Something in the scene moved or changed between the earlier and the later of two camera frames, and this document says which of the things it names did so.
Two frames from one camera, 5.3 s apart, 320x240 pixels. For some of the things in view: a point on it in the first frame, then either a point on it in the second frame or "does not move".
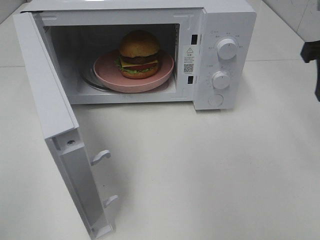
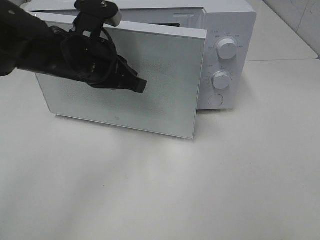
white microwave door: [68, 149] → [170, 60]
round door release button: [215, 100] does not move
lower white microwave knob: [220, 80] does not move
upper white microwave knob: [226, 49] does not move
